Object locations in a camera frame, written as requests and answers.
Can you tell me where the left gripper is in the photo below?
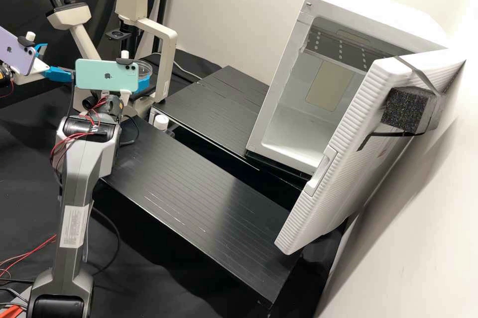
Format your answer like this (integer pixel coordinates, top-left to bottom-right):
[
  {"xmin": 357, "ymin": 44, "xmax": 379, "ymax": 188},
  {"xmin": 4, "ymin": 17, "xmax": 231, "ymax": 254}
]
[{"xmin": 14, "ymin": 43, "xmax": 76, "ymax": 86}]

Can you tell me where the petri dish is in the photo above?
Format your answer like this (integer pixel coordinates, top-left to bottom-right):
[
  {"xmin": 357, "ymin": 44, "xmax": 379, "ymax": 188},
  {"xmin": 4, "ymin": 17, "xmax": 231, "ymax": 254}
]
[{"xmin": 133, "ymin": 59, "xmax": 153, "ymax": 81}]

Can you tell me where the cream microscope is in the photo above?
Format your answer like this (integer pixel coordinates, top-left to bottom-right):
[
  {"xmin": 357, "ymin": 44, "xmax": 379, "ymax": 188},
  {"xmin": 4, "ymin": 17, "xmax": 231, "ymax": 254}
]
[{"xmin": 45, "ymin": 0, "xmax": 179, "ymax": 125}]

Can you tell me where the black platform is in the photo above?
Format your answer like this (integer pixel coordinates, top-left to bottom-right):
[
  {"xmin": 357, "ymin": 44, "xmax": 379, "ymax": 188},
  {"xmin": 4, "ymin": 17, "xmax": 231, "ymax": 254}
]
[
  {"xmin": 150, "ymin": 65, "xmax": 313, "ymax": 187},
  {"xmin": 93, "ymin": 114, "xmax": 303, "ymax": 310}
]

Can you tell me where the white incubator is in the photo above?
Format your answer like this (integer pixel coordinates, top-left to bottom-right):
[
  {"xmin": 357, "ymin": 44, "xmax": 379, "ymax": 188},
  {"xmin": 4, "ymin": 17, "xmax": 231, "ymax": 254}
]
[{"xmin": 244, "ymin": 0, "xmax": 470, "ymax": 318}]

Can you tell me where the incubator door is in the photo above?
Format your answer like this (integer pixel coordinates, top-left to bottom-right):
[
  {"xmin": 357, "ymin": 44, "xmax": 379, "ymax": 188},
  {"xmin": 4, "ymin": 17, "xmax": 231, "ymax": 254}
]
[{"xmin": 273, "ymin": 48, "xmax": 468, "ymax": 258}]

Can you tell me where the left wrist camera phone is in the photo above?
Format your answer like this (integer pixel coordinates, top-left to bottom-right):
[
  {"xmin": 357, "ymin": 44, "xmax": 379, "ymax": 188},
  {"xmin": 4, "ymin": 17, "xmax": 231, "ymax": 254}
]
[{"xmin": 0, "ymin": 26, "xmax": 38, "ymax": 77}]

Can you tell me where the wrist camera phone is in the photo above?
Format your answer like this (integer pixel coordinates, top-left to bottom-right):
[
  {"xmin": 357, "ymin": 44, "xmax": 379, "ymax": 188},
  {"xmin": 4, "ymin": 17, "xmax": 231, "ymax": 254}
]
[
  {"xmin": 74, "ymin": 50, "xmax": 142, "ymax": 102},
  {"xmin": 0, "ymin": 26, "xmax": 38, "ymax": 77}
]

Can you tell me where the right wrist camera phone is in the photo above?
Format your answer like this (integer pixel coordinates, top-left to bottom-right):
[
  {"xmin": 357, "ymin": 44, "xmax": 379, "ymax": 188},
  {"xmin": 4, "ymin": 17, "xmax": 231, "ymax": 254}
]
[{"xmin": 74, "ymin": 50, "xmax": 142, "ymax": 102}]

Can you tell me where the white cable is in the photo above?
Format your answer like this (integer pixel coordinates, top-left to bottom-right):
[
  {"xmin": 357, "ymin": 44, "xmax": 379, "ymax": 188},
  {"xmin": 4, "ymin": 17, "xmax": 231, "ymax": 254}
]
[{"xmin": 174, "ymin": 61, "xmax": 203, "ymax": 81}]

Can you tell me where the red wire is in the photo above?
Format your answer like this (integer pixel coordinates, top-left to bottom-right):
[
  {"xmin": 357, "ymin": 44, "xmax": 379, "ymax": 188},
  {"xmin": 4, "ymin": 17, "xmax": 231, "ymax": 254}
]
[{"xmin": 0, "ymin": 234, "xmax": 57, "ymax": 281}]

